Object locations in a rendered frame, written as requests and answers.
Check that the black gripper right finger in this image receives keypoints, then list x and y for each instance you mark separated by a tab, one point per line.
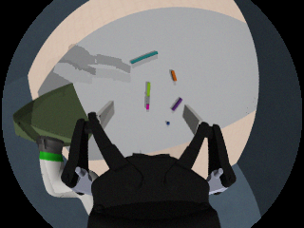
220	172

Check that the purple rod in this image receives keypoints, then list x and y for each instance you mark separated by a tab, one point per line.
177	103

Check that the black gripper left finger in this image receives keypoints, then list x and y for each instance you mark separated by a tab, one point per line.
75	174

